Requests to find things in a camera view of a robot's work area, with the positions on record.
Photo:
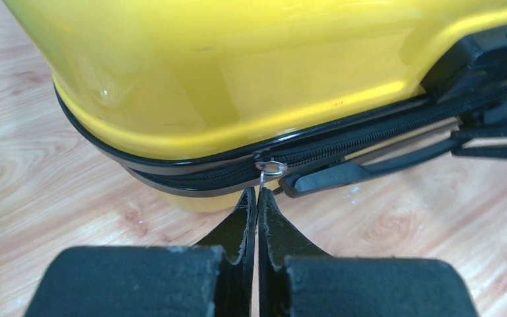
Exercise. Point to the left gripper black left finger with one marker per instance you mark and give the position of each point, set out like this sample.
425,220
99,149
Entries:
212,277

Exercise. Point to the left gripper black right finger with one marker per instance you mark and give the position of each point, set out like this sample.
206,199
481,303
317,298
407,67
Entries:
297,278

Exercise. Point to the silver zipper pull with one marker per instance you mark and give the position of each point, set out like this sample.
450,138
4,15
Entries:
270,169

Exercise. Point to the yellow Pikachu hard-shell suitcase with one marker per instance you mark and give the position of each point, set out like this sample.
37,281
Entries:
188,95

